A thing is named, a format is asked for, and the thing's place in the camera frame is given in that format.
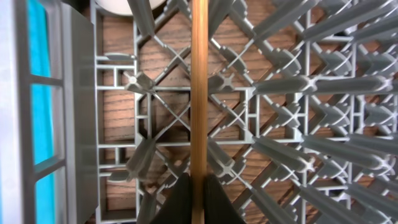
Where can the teal plastic tray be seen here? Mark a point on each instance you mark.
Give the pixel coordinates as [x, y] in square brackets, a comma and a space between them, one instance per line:
[27, 148]

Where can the wooden chopstick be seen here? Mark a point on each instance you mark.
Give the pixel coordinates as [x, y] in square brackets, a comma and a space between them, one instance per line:
[199, 102]

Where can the grey plastic dish rack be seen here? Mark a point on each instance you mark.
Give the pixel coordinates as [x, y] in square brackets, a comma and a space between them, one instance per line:
[301, 114]

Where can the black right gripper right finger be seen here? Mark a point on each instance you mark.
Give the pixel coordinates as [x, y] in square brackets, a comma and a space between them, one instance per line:
[218, 208]

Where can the white paper cup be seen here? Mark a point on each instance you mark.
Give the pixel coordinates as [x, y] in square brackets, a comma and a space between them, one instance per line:
[121, 7]

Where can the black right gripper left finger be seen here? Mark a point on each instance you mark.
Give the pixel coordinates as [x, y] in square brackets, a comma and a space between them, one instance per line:
[177, 208]

